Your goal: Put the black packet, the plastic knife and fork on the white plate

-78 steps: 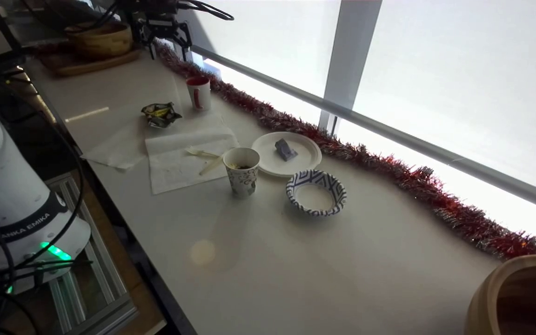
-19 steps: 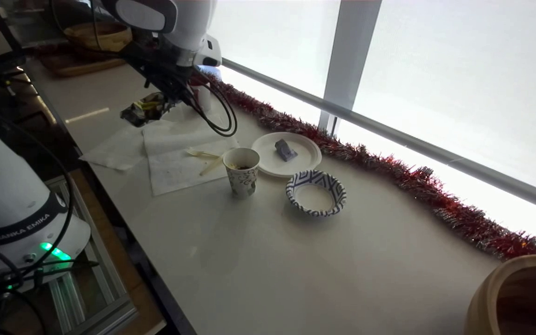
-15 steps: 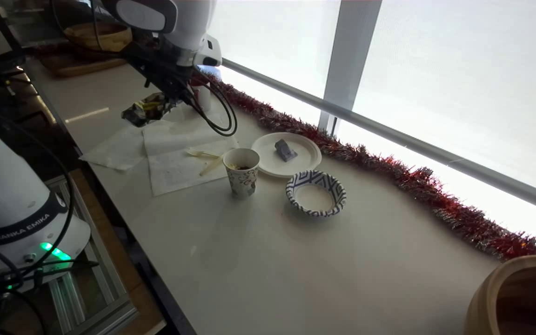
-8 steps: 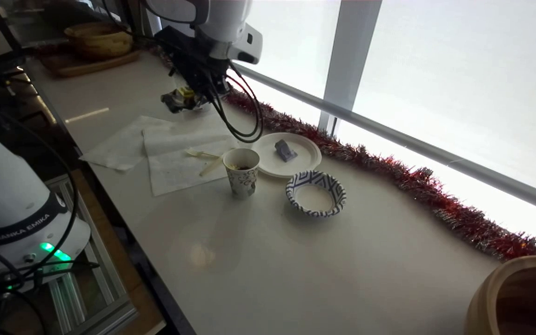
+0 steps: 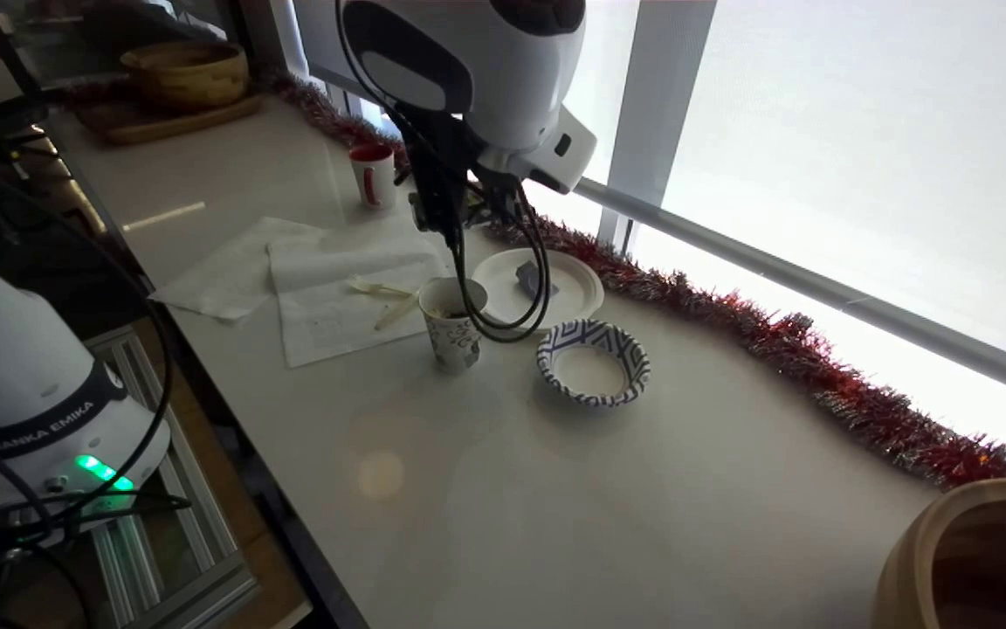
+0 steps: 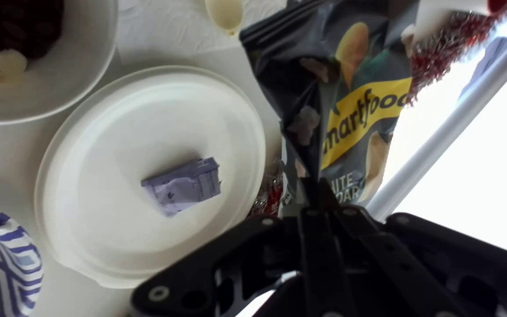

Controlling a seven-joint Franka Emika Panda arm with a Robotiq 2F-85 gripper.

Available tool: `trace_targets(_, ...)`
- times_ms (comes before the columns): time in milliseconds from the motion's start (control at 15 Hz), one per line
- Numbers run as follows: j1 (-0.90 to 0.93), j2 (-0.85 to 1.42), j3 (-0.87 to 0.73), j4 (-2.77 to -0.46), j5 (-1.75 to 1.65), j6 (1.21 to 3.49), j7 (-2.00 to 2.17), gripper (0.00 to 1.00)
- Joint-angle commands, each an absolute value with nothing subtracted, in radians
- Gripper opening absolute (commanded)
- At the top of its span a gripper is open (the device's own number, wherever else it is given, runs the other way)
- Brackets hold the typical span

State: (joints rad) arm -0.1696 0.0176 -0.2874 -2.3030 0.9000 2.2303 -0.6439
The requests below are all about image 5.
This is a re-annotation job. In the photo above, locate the patterned paper cup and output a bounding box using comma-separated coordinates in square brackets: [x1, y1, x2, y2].
[417, 276, 490, 376]

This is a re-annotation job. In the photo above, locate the red and white mug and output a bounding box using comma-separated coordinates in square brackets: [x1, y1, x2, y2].
[348, 142, 400, 211]

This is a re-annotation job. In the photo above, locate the large wooden bowl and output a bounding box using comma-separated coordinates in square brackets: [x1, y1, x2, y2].
[871, 477, 1006, 629]

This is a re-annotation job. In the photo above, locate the wooden tray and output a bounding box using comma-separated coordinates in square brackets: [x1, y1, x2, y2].
[73, 90, 265, 148]

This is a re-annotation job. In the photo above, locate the white plastic fork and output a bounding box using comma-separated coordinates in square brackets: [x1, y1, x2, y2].
[345, 275, 418, 299]

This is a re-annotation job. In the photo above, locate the blue patterned paper bowl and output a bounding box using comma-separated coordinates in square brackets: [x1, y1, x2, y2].
[535, 318, 651, 410]

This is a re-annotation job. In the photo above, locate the white paper sheet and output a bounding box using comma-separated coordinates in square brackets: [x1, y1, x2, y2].
[266, 231, 457, 369]

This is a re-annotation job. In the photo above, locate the window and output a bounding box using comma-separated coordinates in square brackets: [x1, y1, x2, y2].
[516, 0, 1006, 477]

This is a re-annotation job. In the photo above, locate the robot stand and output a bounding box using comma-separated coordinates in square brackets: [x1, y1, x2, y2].
[0, 325, 261, 629]

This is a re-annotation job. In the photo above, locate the black packet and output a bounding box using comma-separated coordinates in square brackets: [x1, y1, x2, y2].
[515, 260, 560, 301]

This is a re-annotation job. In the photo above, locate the white plastic knife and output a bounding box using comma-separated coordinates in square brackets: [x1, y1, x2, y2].
[373, 292, 422, 332]

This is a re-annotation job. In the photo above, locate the white paper plate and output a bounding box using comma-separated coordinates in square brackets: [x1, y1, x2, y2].
[472, 247, 606, 332]

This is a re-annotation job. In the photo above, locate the red and silver tinsel garland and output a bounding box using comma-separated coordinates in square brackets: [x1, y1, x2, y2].
[265, 73, 1006, 491]

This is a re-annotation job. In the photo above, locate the black cable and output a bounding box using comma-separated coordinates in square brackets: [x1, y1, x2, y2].
[0, 487, 193, 629]

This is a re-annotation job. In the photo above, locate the white paper napkin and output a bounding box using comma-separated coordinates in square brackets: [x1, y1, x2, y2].
[148, 216, 329, 323]

